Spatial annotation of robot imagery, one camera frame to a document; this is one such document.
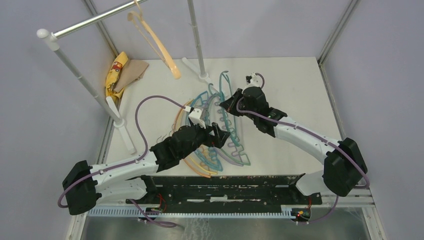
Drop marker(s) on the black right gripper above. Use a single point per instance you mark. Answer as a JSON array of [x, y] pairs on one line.
[[236, 100]]

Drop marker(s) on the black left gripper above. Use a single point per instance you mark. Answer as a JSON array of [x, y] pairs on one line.
[[209, 135]]

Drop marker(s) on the blue wavy hanger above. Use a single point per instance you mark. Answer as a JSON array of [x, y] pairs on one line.
[[207, 155]]

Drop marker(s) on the purple wavy hanger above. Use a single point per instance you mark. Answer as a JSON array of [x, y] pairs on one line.
[[218, 152]]

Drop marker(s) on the green wavy hanger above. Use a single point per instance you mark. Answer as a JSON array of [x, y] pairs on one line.
[[235, 149]]

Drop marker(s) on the beige plastic hanger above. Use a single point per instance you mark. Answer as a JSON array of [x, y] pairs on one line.
[[136, 18]]

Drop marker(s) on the teal plastic hanger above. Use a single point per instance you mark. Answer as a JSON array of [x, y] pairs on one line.
[[218, 87]]

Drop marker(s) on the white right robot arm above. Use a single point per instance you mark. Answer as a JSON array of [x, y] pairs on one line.
[[344, 167]]

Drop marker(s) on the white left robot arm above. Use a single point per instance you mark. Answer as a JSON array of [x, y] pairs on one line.
[[87, 185]]

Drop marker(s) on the yellow wavy hanger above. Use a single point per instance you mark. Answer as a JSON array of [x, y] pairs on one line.
[[200, 169]]

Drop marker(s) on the orange wavy hanger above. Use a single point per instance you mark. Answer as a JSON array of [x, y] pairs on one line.
[[181, 170]]

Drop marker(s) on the beige cloth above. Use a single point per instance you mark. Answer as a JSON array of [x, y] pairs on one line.
[[131, 72]]

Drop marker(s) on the white clothes rack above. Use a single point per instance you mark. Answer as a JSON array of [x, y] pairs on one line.
[[75, 125]]

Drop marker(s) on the yellow patterned cloth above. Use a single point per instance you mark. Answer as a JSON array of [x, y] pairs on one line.
[[113, 76]]

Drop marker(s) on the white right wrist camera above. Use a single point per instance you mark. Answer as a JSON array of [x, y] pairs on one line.
[[255, 80]]

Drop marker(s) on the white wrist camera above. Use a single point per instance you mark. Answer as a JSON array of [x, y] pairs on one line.
[[255, 80], [196, 116]]

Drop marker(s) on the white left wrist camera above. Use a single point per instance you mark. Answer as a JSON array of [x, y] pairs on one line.
[[196, 116]]

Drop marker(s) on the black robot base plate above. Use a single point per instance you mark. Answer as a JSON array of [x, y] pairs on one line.
[[261, 194]]

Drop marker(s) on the white slotted cable duct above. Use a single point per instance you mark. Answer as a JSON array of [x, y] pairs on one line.
[[133, 212]]

